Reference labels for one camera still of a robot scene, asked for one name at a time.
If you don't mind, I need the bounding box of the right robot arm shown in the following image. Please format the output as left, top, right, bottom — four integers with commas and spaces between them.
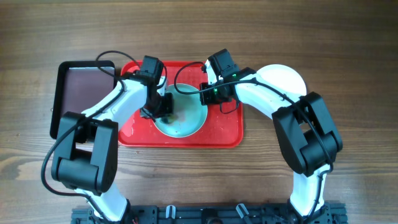
200, 68, 343, 223

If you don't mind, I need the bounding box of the green yellow sponge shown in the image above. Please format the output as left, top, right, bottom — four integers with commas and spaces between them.
160, 114, 178, 124

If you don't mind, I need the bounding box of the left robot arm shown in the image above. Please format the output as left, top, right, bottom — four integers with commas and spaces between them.
41, 68, 167, 223

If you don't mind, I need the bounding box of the red plastic tray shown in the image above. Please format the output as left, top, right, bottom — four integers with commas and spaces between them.
119, 61, 244, 148

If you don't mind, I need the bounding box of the black water tray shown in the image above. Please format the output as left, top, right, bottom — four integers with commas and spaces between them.
50, 60, 116, 139

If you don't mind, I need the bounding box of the black mounting rail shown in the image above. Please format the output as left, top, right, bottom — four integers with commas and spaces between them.
70, 202, 348, 224

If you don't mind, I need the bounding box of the light blue plate top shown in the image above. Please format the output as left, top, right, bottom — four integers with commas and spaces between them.
155, 85, 208, 138

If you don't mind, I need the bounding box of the white plate with red stains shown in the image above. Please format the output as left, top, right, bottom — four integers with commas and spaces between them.
257, 64, 307, 96

